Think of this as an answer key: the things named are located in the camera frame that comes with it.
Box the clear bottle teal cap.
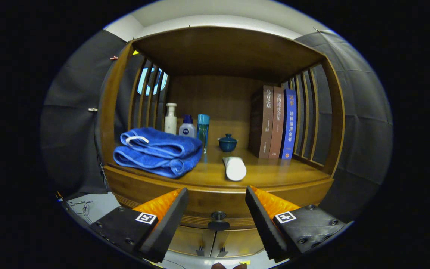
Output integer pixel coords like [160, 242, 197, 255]
[197, 114, 210, 154]

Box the white lotion bottle blue cap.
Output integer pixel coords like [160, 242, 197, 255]
[179, 114, 197, 139]

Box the blue folded towel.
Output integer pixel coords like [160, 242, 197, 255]
[113, 127, 203, 179]

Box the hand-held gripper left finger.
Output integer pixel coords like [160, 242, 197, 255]
[90, 187, 189, 263]

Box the white tube with green label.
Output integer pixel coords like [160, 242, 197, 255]
[222, 156, 247, 182]

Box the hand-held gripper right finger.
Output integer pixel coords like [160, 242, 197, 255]
[245, 186, 350, 262]

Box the blue book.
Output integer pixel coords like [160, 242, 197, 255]
[280, 88, 297, 160]

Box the wooden countertop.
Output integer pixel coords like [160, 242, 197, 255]
[105, 144, 333, 189]

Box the dark blue lidded teacup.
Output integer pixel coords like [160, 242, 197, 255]
[218, 134, 238, 153]

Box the white pump bottle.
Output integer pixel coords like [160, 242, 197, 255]
[164, 103, 178, 135]

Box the reddish brown book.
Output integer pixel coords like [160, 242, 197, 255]
[269, 86, 285, 159]

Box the wooden cabinet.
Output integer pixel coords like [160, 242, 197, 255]
[99, 25, 346, 258]

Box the wooden cabinet door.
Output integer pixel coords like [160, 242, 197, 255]
[168, 225, 215, 257]
[211, 228, 266, 258]

